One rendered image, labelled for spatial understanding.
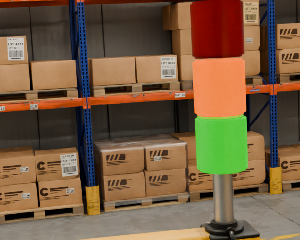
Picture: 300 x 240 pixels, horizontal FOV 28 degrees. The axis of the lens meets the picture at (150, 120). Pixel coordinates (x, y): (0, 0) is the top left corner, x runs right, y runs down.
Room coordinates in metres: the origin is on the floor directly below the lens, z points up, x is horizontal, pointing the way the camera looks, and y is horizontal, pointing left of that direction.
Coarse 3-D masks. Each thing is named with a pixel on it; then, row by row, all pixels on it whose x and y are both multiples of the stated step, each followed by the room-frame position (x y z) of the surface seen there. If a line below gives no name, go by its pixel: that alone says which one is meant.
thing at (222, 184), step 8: (200, 0) 0.57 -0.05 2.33; (216, 176) 0.57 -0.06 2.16; (224, 176) 0.57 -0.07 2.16; (216, 184) 0.57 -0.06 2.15; (224, 184) 0.57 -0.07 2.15; (232, 184) 0.57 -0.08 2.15; (216, 192) 0.57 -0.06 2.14; (224, 192) 0.57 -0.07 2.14; (232, 192) 0.57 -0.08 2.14; (216, 200) 0.57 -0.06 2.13; (224, 200) 0.57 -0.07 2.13; (232, 200) 0.57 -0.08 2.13; (216, 208) 0.57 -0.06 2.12; (224, 208) 0.57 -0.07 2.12; (232, 208) 0.57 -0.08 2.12; (216, 216) 0.57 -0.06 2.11; (224, 216) 0.57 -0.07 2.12; (232, 216) 0.57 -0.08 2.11
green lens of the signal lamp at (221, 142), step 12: (204, 120) 0.56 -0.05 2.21; (216, 120) 0.56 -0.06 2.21; (228, 120) 0.55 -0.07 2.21; (240, 120) 0.56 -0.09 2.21; (204, 132) 0.56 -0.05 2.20; (216, 132) 0.55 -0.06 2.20; (228, 132) 0.55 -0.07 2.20; (240, 132) 0.56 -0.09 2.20; (204, 144) 0.56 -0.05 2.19; (216, 144) 0.55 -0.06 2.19; (228, 144) 0.55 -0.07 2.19; (240, 144) 0.56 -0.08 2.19; (204, 156) 0.56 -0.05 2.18; (216, 156) 0.55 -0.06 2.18; (228, 156) 0.55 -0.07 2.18; (240, 156) 0.56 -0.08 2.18; (204, 168) 0.56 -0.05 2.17; (216, 168) 0.55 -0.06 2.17; (228, 168) 0.55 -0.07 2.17; (240, 168) 0.56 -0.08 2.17
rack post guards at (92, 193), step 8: (272, 168) 8.50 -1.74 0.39; (280, 168) 8.52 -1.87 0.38; (272, 176) 8.50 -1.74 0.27; (280, 176) 8.52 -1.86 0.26; (272, 184) 8.50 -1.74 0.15; (280, 184) 8.52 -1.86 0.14; (88, 192) 7.88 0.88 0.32; (96, 192) 7.91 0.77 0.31; (272, 192) 8.51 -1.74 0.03; (280, 192) 8.52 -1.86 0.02; (88, 200) 7.89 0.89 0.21; (96, 200) 7.91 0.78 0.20; (88, 208) 7.89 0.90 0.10; (96, 208) 7.90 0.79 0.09
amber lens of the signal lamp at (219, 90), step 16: (208, 64) 0.56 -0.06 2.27; (224, 64) 0.55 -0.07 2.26; (240, 64) 0.56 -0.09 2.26; (208, 80) 0.56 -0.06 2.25; (224, 80) 0.55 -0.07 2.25; (240, 80) 0.56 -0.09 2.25; (208, 96) 0.56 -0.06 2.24; (224, 96) 0.55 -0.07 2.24; (240, 96) 0.56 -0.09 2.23; (208, 112) 0.56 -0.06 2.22; (224, 112) 0.55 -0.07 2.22; (240, 112) 0.56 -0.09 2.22
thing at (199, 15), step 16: (208, 0) 0.56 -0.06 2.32; (224, 0) 0.56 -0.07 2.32; (240, 0) 0.57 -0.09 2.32; (192, 16) 0.57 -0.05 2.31; (208, 16) 0.56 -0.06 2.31; (224, 16) 0.55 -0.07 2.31; (240, 16) 0.56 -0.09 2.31; (192, 32) 0.57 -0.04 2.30; (208, 32) 0.56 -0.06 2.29; (224, 32) 0.55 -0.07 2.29; (240, 32) 0.56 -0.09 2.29; (192, 48) 0.57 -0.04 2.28; (208, 48) 0.56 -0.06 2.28; (224, 48) 0.55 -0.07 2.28; (240, 48) 0.56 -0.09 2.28
